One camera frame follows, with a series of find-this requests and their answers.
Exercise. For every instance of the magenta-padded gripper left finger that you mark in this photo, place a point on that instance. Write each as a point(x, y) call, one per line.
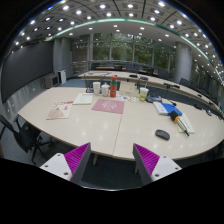
point(76, 158)

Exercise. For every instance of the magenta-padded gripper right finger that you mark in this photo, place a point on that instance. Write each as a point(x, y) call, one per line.
point(146, 159)

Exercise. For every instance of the black computer mouse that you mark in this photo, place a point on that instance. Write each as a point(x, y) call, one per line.
point(162, 134)

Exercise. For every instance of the pink mouse pad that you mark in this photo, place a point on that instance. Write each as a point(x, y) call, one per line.
point(108, 106)

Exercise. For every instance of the black handheld microphone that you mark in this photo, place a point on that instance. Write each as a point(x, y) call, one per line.
point(178, 121)

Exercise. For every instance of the red and white leaflet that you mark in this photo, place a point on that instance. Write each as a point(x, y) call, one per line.
point(60, 110)

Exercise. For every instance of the pale green booklet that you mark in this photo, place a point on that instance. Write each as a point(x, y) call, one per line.
point(188, 124)

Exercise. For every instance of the blue and white book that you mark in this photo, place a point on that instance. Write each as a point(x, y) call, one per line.
point(168, 108)

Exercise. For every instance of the black office chair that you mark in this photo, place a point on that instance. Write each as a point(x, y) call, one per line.
point(23, 136)

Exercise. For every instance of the white printed paper sheet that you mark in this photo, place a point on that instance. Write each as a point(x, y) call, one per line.
point(83, 98)

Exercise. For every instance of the green printed paper cup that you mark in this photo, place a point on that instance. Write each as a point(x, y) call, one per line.
point(143, 94)

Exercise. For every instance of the colourful sticker sheet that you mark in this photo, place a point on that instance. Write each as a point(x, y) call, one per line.
point(124, 98)

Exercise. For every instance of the white paper cup stack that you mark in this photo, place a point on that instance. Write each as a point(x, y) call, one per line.
point(96, 88)

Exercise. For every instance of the beige cardboard box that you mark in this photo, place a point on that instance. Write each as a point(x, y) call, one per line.
point(127, 88)

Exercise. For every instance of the white lidded mug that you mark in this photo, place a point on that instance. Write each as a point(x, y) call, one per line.
point(105, 90)

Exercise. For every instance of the long curved conference table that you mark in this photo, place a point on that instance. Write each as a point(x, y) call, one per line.
point(156, 81)

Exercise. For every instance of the red drink bottle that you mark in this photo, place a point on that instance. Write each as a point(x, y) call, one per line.
point(113, 87)

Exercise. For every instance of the grey equipment box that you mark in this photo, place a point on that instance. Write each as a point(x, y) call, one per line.
point(50, 81)

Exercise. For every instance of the white floor cabinet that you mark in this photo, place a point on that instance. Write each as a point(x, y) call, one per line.
point(62, 76)

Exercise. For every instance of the dark conference chairs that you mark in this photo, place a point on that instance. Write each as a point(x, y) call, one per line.
point(184, 81)

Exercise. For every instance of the ceiling lights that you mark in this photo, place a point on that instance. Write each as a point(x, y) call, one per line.
point(108, 14)

